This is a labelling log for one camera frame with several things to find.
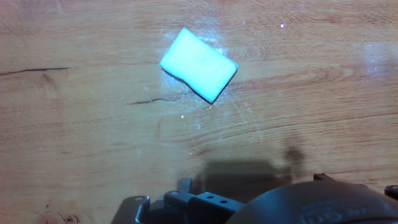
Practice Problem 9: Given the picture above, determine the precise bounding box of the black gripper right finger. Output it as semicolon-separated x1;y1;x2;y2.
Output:
384;185;398;200

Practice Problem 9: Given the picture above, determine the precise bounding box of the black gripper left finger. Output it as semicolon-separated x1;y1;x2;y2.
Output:
111;177;246;224

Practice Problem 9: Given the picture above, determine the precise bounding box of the white rectangular sponge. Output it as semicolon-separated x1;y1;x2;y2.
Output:
159;27;239;104

